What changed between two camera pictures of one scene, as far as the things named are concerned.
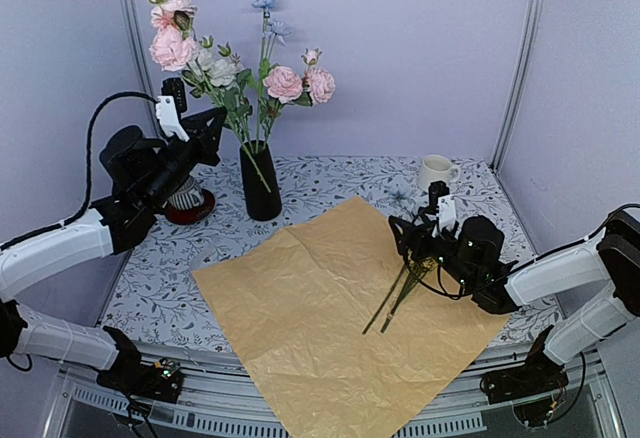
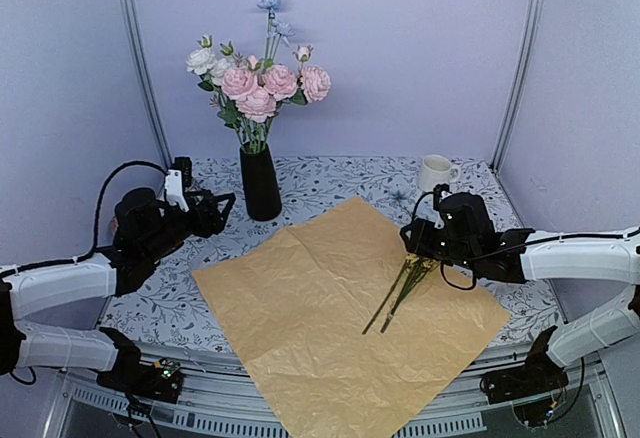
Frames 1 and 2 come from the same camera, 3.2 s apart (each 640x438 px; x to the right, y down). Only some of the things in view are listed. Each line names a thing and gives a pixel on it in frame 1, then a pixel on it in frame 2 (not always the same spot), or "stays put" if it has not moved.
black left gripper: [210, 135] → [216, 222]
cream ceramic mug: [438, 168] stays put
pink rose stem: [173, 46] → [255, 104]
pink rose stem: [285, 85] stays put
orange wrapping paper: [305, 297] stays put
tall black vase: [261, 205] stays put
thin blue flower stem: [264, 2] → [272, 4]
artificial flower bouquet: [415, 269] stays put
